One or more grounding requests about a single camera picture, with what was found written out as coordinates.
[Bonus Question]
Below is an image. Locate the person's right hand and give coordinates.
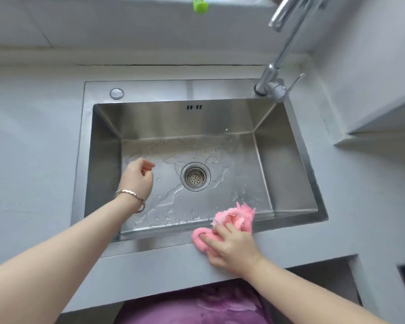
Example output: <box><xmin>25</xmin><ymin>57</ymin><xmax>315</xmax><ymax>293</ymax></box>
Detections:
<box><xmin>199</xmin><ymin>222</ymin><xmax>264</xmax><ymax>278</ymax></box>

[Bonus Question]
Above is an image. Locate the person's left hand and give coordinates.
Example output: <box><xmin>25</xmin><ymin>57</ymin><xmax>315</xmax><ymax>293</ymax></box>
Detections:
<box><xmin>119</xmin><ymin>158</ymin><xmax>156</xmax><ymax>203</ymax></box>

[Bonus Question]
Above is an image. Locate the pink fluffy cleaning cloth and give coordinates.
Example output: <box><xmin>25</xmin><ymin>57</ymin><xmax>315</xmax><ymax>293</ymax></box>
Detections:
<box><xmin>192</xmin><ymin>202</ymin><xmax>256</xmax><ymax>257</ymax></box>

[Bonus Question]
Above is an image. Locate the person's left forearm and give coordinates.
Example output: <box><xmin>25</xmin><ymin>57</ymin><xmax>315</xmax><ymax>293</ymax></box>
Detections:
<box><xmin>0</xmin><ymin>196</ymin><xmax>142</xmax><ymax>324</ymax></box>

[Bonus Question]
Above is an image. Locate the person's right forearm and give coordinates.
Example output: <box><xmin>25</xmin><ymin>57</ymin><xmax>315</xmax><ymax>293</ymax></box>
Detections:
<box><xmin>243</xmin><ymin>257</ymin><xmax>392</xmax><ymax>324</ymax></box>

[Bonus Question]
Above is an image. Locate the round sink drain strainer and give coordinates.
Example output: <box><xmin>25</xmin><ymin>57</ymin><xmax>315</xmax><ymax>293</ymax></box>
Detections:
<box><xmin>180</xmin><ymin>162</ymin><xmax>212</xmax><ymax>191</ymax></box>

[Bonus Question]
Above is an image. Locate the stainless steel sink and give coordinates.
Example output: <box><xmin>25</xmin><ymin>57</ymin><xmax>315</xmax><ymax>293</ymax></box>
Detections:
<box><xmin>71</xmin><ymin>79</ymin><xmax>329</xmax><ymax>257</ymax></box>

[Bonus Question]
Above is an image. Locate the purple garment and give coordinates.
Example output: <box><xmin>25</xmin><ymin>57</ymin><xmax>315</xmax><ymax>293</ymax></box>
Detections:
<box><xmin>114</xmin><ymin>281</ymin><xmax>274</xmax><ymax>324</ymax></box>

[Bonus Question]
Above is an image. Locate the chrome faucet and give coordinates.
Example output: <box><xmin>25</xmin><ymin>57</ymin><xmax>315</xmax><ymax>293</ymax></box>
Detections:
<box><xmin>254</xmin><ymin>0</ymin><xmax>333</xmax><ymax>103</ymax></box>

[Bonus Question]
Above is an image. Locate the silver bracelet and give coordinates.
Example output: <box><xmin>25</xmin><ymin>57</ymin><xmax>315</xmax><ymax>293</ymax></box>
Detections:
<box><xmin>114</xmin><ymin>189</ymin><xmax>146</xmax><ymax>214</ymax></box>

